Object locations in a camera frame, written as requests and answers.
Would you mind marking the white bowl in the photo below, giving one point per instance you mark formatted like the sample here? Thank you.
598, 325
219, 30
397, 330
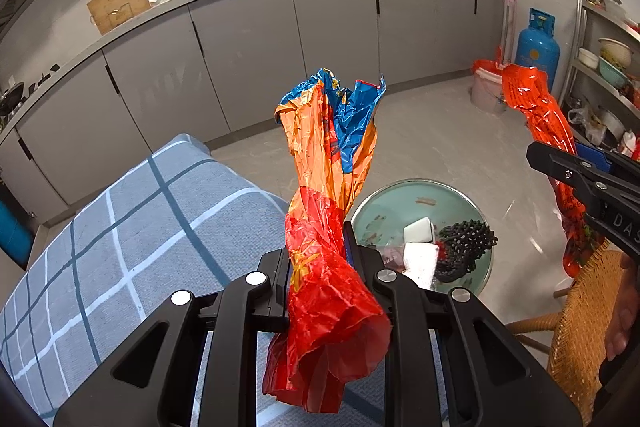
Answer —
588, 58

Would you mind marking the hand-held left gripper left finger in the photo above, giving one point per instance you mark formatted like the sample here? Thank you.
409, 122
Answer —
270, 287

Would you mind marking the orange and blue snack wrapper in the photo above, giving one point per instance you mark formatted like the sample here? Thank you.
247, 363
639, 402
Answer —
320, 227

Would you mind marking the clear plastic bag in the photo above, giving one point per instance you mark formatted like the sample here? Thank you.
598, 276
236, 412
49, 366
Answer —
585, 124

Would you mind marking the pink mop stick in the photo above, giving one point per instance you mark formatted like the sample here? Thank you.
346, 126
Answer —
510, 22

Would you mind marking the grey kitchen cabinet counter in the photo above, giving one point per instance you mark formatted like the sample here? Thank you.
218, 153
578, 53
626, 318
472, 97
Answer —
250, 32

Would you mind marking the metal shelf rack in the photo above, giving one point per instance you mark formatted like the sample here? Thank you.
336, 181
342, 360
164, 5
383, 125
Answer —
582, 32

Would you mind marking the person's right hand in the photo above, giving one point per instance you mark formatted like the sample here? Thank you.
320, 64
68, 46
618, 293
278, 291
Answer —
622, 307

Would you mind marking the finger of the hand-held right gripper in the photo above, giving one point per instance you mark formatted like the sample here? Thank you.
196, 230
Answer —
555, 162
595, 159

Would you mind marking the large wooden cutting board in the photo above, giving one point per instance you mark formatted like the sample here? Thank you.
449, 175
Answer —
120, 4

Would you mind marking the tall blue gas cylinder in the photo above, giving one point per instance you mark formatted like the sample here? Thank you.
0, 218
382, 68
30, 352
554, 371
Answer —
537, 52

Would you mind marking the wicker chair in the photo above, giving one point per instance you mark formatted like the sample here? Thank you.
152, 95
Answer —
580, 307

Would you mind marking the white bucket with red bag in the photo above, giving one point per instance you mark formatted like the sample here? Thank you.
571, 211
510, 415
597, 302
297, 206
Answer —
487, 92

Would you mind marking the teal bowl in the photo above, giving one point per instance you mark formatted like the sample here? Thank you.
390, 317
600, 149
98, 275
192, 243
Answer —
612, 74

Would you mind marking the small blue gas cylinder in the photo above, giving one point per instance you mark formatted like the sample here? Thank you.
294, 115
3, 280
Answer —
12, 232

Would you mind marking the black wok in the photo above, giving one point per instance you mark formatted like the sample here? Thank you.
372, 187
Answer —
10, 99

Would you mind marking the blue plaid cloth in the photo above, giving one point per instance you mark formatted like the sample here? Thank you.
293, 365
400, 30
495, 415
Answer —
125, 227

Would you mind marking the green patterned bowl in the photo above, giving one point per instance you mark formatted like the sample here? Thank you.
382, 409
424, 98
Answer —
615, 49

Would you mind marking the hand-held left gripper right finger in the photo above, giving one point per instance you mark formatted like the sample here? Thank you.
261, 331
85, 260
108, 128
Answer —
367, 264

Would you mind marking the orange-red plastic wrapper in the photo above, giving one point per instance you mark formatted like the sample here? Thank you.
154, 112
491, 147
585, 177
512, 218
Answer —
540, 107

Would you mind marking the white paper cup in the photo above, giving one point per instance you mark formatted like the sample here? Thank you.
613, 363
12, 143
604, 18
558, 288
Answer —
419, 231

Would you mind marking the white foam pieces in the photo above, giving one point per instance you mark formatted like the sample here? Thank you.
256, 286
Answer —
420, 262

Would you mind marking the metal pot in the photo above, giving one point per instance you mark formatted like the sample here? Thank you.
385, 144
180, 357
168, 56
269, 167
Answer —
611, 122

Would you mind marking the light green basin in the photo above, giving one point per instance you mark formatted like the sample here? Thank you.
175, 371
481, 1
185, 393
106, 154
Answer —
400, 207

